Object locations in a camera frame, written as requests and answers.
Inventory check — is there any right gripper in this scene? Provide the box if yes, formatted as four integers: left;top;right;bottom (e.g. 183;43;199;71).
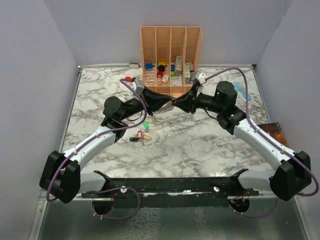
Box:
172;84;223;115

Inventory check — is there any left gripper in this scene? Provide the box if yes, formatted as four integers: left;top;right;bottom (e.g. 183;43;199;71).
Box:
119;86;172;121

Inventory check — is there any metal keyring with yellow grip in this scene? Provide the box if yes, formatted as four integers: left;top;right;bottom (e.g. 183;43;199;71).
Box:
153;94;176;115

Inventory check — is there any green key tag with key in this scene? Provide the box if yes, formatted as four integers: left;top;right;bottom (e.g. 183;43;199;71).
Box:
142;121;150;133

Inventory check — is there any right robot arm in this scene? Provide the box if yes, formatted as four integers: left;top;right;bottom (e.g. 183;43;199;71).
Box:
173;81;312;201

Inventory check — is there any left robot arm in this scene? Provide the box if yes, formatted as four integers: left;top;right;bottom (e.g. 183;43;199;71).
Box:
39;86;172;204

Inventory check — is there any white red box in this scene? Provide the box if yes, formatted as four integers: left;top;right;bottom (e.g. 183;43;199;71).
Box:
184;62;195;82

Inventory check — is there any red key tag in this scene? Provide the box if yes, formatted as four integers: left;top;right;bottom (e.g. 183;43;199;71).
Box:
137;130;143;139

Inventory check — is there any tall grey box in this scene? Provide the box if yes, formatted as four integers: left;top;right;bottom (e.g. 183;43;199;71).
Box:
174;55;183;77

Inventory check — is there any blue block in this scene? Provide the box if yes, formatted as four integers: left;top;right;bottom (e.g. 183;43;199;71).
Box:
145;62;154;71

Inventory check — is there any yellow key tag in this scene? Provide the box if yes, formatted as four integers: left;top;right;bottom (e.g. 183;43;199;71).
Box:
142;134;152;141

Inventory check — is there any yellow block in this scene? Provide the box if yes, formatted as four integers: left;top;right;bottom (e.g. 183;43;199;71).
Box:
157;61;166;67

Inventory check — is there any peach desk organizer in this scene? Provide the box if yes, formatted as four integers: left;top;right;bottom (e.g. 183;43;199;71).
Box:
140;26;203;98

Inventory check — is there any black key tag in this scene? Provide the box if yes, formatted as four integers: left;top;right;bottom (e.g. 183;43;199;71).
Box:
129;137;140;142

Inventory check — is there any blue toothbrush package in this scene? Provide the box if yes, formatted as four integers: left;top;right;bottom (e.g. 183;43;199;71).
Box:
232;81;252;103

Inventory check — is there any paperback book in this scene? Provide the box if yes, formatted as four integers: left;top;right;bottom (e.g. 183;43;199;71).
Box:
258;122;288;147

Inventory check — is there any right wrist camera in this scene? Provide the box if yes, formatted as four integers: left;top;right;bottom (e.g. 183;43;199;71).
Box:
194;70;207;86

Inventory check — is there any white adapter at wall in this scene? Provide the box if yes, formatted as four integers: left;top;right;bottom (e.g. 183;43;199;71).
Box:
128;63;140;69

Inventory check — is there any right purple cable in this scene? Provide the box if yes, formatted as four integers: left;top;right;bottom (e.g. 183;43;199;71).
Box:
204;67;320;218

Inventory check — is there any purple cable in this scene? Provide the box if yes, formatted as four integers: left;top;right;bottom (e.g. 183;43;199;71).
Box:
204;67;320;218
46;76;150;220

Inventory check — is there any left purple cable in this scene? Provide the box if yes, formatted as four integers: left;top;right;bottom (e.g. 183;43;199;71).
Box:
46;76;150;220

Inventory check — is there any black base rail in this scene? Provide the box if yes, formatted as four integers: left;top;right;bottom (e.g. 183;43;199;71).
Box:
81;170;259;208

